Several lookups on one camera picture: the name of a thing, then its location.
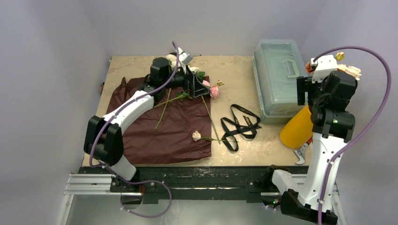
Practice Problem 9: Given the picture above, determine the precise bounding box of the dark red wrapping paper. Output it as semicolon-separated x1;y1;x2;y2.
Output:
123;88;212;165

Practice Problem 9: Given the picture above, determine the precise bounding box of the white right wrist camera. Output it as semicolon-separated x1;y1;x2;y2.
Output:
310;55;337;83

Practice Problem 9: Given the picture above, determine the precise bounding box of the black printed ribbon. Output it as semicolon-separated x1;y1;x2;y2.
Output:
220;104;261;152

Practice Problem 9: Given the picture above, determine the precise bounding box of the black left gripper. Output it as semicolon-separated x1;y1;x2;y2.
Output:
162;63;209;97

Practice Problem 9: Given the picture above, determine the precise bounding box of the yellow cylinder vase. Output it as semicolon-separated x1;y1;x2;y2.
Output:
279;105;313;149

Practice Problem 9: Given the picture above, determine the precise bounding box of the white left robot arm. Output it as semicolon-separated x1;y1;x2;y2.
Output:
83;57;211;192

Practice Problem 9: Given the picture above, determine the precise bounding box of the black table edge rail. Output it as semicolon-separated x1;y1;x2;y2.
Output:
78;166;283;204

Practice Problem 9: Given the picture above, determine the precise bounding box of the small cream rose stem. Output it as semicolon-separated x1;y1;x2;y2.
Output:
192;131;232;142

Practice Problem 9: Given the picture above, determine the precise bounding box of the brown orange flower stem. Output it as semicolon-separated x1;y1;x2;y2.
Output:
305;61;317;74

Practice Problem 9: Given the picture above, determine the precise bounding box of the clear plastic storage box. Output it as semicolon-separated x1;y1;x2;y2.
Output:
253;39;307;124

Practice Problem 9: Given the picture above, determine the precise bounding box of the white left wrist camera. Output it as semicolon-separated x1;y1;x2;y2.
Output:
176;51;193;74

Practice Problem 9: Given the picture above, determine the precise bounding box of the aluminium frame rail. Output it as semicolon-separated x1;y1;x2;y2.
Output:
64;173;339;197

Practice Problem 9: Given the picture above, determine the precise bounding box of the white flower stem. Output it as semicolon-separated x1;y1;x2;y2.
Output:
154;54;179;130
158;67;207;105

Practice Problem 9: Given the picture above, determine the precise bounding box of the pink peony flower stem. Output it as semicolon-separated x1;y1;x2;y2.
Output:
199;87;224;147

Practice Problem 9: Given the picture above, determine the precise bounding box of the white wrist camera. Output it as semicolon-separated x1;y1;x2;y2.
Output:
176;51;193;74
310;55;337;83

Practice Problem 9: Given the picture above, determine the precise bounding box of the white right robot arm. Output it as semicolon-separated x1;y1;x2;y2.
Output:
263;71;358;225

